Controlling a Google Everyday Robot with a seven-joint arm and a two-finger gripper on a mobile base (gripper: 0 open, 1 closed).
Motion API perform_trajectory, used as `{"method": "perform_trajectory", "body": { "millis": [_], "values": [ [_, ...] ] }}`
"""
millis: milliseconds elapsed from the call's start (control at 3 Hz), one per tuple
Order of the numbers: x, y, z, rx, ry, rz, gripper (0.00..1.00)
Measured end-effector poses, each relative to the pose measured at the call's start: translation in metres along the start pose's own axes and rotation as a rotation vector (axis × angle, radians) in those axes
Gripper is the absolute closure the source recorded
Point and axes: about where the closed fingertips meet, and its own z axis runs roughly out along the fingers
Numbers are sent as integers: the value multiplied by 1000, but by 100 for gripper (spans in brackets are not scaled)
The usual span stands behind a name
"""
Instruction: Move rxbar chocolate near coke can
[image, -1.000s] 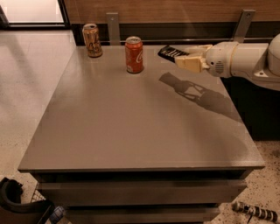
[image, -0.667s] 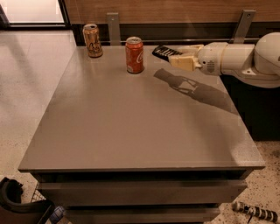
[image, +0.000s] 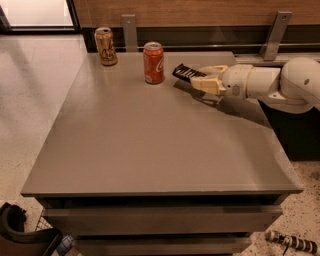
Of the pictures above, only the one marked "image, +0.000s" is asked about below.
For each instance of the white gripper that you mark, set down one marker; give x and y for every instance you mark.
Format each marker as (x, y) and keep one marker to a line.
(234, 81)

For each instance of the tan sparkling water can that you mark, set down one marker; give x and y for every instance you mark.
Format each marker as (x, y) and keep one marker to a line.
(105, 47)

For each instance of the small blue object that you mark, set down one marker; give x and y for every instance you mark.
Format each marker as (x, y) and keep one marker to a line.
(65, 246)

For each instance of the right metal wall bracket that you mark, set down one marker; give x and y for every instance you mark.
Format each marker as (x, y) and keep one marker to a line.
(270, 48)

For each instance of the black rxbar chocolate bar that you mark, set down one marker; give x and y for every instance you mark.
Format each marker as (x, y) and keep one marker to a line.
(186, 73)

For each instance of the red coke can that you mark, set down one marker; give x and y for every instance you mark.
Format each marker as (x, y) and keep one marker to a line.
(153, 57)

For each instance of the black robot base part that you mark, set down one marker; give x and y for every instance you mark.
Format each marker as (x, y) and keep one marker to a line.
(15, 241)

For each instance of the lower grey drawer front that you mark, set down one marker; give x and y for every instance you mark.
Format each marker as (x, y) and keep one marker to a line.
(200, 246)

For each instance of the grey drawer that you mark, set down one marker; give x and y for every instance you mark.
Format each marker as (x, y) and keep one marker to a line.
(163, 220)
(200, 246)

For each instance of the metal wall bracket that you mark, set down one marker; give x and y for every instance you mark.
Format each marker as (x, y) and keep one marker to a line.
(130, 32)
(270, 48)

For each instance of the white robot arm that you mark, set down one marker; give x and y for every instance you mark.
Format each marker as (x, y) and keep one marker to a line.
(294, 88)

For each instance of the upper grey drawer front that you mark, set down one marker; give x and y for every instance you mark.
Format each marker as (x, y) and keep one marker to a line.
(163, 220)

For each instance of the left metal wall bracket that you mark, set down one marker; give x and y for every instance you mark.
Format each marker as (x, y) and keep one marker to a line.
(130, 32)

